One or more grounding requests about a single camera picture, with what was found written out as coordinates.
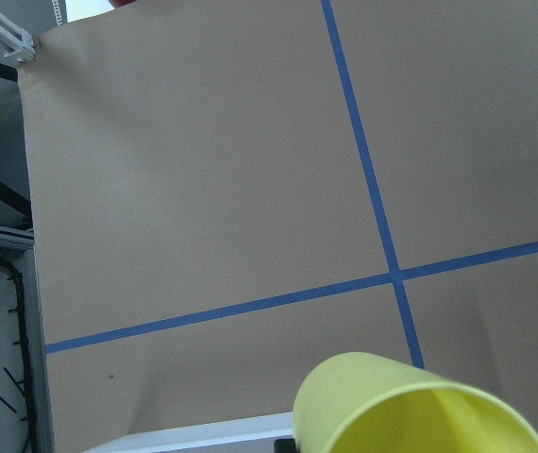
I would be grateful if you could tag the translucent white plastic box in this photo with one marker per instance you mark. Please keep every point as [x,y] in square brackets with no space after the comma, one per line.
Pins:
[206,435]

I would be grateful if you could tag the red cylinder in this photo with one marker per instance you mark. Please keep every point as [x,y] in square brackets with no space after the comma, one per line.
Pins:
[121,3]

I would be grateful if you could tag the yellow plastic cup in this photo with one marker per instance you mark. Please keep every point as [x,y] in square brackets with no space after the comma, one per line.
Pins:
[361,402]

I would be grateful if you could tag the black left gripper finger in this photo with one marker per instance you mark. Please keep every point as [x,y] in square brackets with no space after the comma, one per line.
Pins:
[285,445]

